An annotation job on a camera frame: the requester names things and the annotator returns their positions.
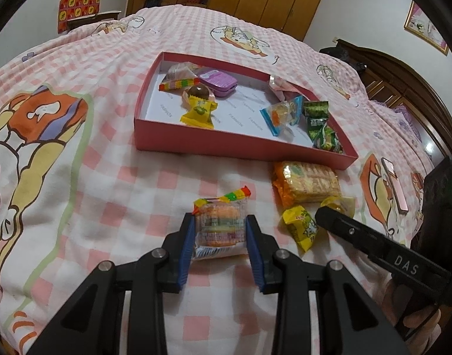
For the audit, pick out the clear packet with burger gummy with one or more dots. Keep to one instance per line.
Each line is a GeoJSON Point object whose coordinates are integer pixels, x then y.
{"type": "Point", "coordinates": [220, 225]}

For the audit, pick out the purple tin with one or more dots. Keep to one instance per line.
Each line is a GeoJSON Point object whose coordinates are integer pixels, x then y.
{"type": "Point", "coordinates": [218, 79]}

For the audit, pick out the dark wooden headboard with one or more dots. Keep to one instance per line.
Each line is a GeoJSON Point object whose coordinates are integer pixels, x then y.
{"type": "Point", "coordinates": [396, 77]}

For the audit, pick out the pink phone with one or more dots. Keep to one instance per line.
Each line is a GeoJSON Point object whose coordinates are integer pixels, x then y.
{"type": "Point", "coordinates": [394, 185]}

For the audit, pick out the red cardboard box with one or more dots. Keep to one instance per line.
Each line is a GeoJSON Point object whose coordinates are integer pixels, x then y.
{"type": "Point", "coordinates": [229, 144]}

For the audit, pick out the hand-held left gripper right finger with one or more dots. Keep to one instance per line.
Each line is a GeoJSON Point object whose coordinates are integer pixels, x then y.
{"type": "Point", "coordinates": [257, 255]}

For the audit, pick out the dark wooden furniture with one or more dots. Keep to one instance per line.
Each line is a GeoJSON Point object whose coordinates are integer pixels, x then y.
{"type": "Point", "coordinates": [91, 19]}

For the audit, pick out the blue-edged clear gummy packet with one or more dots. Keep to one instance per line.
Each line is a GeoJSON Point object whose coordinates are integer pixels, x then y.
{"type": "Point", "coordinates": [281, 116]}

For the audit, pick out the brown egg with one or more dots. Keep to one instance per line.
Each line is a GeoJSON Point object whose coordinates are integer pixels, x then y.
{"type": "Point", "coordinates": [196, 92]}

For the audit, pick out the framed wall picture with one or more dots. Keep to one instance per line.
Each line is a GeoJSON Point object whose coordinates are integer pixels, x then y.
{"type": "Point", "coordinates": [427, 26]}

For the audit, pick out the pink checked printed blanket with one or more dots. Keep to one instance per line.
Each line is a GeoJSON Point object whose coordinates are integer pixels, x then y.
{"type": "Point", "coordinates": [81, 137]}

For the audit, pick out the clear packet with white sweets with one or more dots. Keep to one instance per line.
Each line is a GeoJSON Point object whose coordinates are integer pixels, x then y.
{"type": "Point", "coordinates": [179, 73]}

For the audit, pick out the black cloth on headboard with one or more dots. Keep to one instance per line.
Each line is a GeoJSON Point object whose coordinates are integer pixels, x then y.
{"type": "Point", "coordinates": [338, 54]}

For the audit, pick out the orange cracker packet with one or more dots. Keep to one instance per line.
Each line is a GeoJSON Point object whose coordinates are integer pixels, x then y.
{"type": "Point", "coordinates": [307, 183]}

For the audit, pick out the pink snack packet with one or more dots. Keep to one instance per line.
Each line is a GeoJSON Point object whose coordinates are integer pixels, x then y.
{"type": "Point", "coordinates": [285, 88]}

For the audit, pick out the person's right hand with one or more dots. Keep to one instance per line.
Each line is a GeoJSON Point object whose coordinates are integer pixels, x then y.
{"type": "Point", "coordinates": [390, 301]}

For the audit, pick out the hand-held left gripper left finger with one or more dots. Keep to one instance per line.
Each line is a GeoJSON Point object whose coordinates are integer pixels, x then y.
{"type": "Point", "coordinates": [185, 251]}

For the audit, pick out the purple cloth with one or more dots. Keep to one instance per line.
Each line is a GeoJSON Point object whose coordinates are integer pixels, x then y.
{"type": "Point", "coordinates": [407, 118]}

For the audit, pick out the yellow candy packet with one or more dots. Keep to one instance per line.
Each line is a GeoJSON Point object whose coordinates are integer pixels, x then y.
{"type": "Point", "coordinates": [340, 204]}
{"type": "Point", "coordinates": [200, 114]}
{"type": "Point", "coordinates": [301, 227]}

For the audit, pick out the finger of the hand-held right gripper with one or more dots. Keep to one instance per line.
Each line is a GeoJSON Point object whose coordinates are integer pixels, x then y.
{"type": "Point", "coordinates": [359, 235]}

